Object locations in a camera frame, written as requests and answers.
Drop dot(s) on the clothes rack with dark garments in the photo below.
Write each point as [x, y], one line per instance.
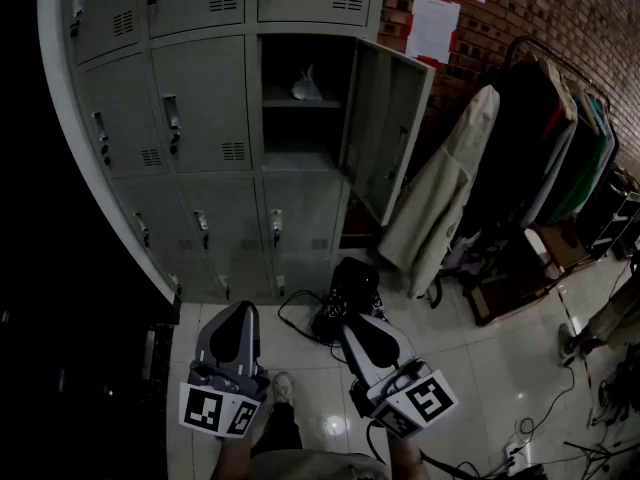
[555, 138]

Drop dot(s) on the grey locker door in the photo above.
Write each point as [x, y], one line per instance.
[385, 128]

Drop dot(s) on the grey metal locker cabinet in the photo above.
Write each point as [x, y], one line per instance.
[210, 98]

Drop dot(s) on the white power strip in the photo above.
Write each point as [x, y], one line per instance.
[515, 455]

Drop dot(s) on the person's right forearm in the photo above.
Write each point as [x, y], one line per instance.
[402, 458]

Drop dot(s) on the white plastic bag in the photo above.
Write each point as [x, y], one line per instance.
[306, 88]

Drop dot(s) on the beige hanging coat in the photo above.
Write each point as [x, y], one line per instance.
[440, 193]

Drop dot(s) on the large white wall paper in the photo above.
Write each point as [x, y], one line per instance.
[432, 25]

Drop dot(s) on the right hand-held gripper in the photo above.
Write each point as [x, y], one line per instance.
[395, 388]

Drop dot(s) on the person's grey shirt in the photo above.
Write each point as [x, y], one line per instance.
[315, 468]

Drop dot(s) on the black device on floor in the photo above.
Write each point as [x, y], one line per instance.
[352, 283]

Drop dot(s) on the person's dark trouser leg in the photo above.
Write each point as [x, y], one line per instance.
[280, 428]

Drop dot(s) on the person's left light shoe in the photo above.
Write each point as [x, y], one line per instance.
[283, 388]

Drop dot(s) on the person's left forearm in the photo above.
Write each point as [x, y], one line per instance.
[231, 458]

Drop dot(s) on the brown wooden stool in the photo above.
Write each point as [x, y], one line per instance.
[530, 278]

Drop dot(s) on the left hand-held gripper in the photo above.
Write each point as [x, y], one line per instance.
[230, 368]

